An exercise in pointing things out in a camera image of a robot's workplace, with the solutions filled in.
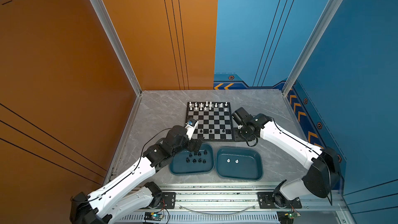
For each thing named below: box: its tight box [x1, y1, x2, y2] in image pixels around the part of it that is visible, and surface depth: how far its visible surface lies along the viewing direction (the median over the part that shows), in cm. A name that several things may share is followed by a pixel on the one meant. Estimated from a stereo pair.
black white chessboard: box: [185, 101, 234, 142], surface depth 107 cm
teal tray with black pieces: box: [168, 143, 216, 176], surface depth 87 cm
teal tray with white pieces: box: [215, 147, 264, 181], surface depth 86 cm
